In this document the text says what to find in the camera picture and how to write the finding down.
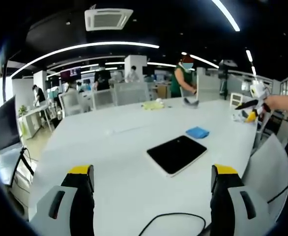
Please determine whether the grey mesh office chair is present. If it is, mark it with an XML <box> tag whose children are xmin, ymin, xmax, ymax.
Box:
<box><xmin>114</xmin><ymin>82</ymin><xmax>151</xmax><ymax>107</ymax></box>
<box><xmin>91</xmin><ymin>88</ymin><xmax>116</xmax><ymax>110</ymax></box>
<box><xmin>58</xmin><ymin>90</ymin><xmax>90</xmax><ymax>116</ymax></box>

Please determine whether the wall display screen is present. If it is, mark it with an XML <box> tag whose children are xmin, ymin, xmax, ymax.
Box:
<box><xmin>59</xmin><ymin>68</ymin><xmax>82</xmax><ymax>80</ymax></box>

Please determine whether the yellow cloth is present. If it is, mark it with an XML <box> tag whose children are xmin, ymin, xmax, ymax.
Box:
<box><xmin>141</xmin><ymin>100</ymin><xmax>166</xmax><ymax>111</ymax></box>

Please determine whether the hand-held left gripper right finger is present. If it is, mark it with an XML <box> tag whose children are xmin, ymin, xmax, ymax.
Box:
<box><xmin>210</xmin><ymin>164</ymin><xmax>275</xmax><ymax>236</ymax></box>

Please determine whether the black cable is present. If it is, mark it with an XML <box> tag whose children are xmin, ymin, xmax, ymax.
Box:
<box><xmin>137</xmin><ymin>212</ymin><xmax>206</xmax><ymax>236</ymax></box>

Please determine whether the dark grey object on table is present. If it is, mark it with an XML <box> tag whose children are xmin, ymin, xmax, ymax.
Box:
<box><xmin>183</xmin><ymin>97</ymin><xmax>200</xmax><ymax>109</ymax></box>

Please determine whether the black tablet with white frame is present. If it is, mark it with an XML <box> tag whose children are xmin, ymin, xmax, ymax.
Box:
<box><xmin>146</xmin><ymin>135</ymin><xmax>208</xmax><ymax>177</ymax></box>

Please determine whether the ceiling air conditioner vent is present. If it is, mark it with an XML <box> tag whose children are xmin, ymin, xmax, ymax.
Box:
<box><xmin>84</xmin><ymin>8</ymin><xmax>134</xmax><ymax>32</ymax></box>

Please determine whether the blue cleaning cloth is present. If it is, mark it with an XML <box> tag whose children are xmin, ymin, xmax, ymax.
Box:
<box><xmin>185</xmin><ymin>126</ymin><xmax>210</xmax><ymax>139</ymax></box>

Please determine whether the white office chair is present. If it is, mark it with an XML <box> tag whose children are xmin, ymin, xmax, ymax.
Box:
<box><xmin>241</xmin><ymin>134</ymin><xmax>288</xmax><ymax>222</ymax></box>

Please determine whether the small white box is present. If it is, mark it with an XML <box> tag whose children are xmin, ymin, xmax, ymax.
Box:
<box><xmin>230</xmin><ymin>92</ymin><xmax>244</xmax><ymax>108</ymax></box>

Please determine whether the grey desk partition panel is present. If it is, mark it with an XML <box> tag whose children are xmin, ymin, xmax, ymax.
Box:
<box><xmin>196</xmin><ymin>67</ymin><xmax>221</xmax><ymax>101</ymax></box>

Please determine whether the black monitor screen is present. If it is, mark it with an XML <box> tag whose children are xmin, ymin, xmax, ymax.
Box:
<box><xmin>0</xmin><ymin>95</ymin><xmax>22</xmax><ymax>152</ymax></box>

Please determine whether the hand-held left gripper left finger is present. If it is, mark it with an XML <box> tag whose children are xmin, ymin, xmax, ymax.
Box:
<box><xmin>29</xmin><ymin>165</ymin><xmax>95</xmax><ymax>236</ymax></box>

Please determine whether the black tripod stand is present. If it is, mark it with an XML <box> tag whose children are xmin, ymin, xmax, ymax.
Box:
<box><xmin>219</xmin><ymin>59</ymin><xmax>238</xmax><ymax>100</ymax></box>

